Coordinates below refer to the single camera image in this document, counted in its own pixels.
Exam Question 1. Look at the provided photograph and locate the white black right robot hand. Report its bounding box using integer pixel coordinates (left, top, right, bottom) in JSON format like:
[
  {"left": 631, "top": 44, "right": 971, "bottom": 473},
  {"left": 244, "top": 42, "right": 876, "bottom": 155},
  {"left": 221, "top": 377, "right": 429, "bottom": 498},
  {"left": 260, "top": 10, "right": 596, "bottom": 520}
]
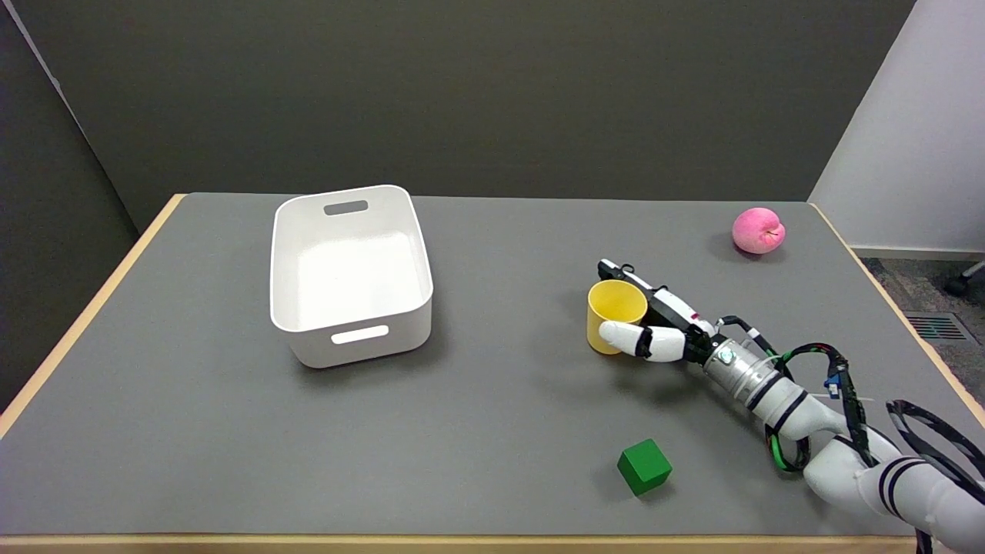
[{"left": 596, "top": 259, "right": 722, "bottom": 365}]

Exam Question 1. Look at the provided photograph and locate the yellow plastic cup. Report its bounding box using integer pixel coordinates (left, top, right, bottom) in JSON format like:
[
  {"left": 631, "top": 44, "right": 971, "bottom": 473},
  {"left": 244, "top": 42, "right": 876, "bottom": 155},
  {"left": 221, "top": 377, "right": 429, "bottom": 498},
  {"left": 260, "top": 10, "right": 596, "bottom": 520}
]
[{"left": 586, "top": 279, "right": 649, "bottom": 356}]

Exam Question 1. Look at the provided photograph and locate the green cube block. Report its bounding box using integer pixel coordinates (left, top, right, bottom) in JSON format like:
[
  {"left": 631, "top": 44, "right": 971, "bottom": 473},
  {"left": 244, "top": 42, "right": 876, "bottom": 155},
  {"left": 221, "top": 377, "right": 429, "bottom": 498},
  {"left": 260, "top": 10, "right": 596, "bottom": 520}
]
[{"left": 617, "top": 439, "right": 673, "bottom": 497}]

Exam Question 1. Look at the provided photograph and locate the pink toy apple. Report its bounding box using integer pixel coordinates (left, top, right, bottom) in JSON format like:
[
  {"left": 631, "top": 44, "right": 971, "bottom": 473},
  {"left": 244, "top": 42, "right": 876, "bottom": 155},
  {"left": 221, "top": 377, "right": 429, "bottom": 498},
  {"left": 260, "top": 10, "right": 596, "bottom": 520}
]
[{"left": 732, "top": 206, "right": 787, "bottom": 255}]

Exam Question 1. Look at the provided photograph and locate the floor vent grille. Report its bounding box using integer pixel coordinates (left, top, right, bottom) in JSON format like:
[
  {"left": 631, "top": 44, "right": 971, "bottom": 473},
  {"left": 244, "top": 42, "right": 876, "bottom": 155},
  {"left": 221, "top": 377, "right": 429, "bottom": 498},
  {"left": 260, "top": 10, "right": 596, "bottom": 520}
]
[{"left": 906, "top": 311, "right": 973, "bottom": 344}]

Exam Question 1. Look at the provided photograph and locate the black chair caster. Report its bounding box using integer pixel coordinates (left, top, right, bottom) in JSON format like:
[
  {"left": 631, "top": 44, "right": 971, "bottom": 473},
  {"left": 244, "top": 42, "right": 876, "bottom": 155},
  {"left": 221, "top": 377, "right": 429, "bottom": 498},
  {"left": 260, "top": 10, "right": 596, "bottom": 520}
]
[{"left": 944, "top": 261, "right": 985, "bottom": 298}]

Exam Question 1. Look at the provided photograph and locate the white plastic storage bin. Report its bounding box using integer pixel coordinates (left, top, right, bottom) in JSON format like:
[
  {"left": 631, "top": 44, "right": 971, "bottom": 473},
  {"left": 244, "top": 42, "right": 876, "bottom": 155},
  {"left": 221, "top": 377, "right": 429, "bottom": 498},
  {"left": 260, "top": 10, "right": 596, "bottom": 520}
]
[{"left": 269, "top": 184, "right": 435, "bottom": 370}]

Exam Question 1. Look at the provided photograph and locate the black green cable bundle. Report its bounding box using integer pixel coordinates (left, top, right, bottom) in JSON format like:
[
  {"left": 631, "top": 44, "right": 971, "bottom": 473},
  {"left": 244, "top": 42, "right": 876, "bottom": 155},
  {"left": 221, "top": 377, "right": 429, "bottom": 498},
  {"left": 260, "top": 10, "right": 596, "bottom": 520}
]
[{"left": 718, "top": 315, "right": 875, "bottom": 473}]

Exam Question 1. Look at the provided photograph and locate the black flat cable loop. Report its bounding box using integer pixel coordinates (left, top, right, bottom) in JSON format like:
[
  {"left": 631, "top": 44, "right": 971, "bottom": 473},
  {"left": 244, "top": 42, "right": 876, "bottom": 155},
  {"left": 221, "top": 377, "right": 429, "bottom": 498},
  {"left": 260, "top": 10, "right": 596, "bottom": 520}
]
[{"left": 884, "top": 399, "right": 985, "bottom": 554}]

